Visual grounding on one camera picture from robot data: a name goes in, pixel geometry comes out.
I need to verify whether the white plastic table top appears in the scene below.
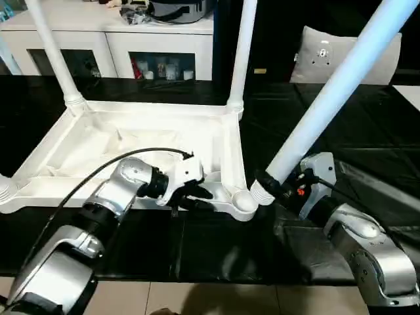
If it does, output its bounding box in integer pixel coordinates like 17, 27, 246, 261
0, 99, 259, 224

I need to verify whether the white plastic table leg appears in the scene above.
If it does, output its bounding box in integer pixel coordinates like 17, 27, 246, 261
225, 0, 259, 115
24, 0, 89, 117
0, 175, 20, 207
249, 0, 420, 207

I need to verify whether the grey cushion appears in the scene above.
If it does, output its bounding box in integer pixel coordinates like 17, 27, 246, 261
289, 24, 404, 86

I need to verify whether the white flat board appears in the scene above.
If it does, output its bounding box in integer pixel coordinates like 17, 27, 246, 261
391, 83, 420, 112

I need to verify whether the white cabinet with glass doors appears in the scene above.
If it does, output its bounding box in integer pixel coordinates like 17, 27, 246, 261
0, 13, 217, 82

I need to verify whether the grey round bag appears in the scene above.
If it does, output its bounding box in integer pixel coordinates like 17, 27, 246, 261
148, 0, 215, 25

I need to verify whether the dark clutter pile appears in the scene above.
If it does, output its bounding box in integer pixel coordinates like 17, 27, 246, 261
119, 2, 152, 26

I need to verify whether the black left camera cable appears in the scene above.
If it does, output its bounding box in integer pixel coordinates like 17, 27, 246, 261
9, 147, 195, 297

